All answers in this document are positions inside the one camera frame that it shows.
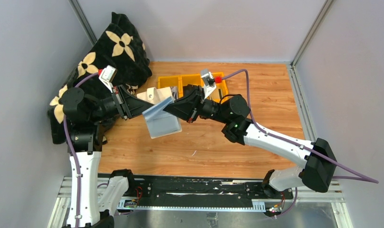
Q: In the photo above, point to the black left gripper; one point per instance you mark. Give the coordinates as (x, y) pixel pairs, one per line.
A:
(122, 102)

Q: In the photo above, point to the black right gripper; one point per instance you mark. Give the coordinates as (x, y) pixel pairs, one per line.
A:
(198, 104)

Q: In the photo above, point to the beige leather card holder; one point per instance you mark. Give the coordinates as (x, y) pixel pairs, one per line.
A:
(159, 122)

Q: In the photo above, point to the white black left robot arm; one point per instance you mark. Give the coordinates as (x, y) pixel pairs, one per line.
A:
(84, 132)

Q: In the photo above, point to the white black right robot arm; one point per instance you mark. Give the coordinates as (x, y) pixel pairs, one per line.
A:
(314, 161)

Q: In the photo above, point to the white cards in bin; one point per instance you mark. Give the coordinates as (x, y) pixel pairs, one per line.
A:
(174, 91)

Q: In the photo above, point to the card in right bin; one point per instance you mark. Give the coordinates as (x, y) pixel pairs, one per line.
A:
(216, 95)

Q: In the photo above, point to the yellow bin middle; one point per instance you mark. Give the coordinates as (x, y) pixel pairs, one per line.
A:
(191, 79)

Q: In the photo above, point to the yellow bin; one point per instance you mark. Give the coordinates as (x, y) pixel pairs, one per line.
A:
(191, 79)
(222, 85)
(168, 81)

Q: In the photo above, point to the yellow bin left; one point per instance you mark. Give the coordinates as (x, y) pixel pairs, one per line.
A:
(168, 81)

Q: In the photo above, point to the yellow bin right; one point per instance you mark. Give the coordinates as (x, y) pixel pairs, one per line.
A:
(222, 85)

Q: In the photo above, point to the black floral plush blanket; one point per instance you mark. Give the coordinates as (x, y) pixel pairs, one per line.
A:
(117, 58)

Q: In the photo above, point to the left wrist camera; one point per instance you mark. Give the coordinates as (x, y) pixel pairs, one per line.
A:
(106, 76)

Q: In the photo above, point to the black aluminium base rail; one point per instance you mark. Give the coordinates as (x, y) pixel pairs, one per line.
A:
(220, 195)

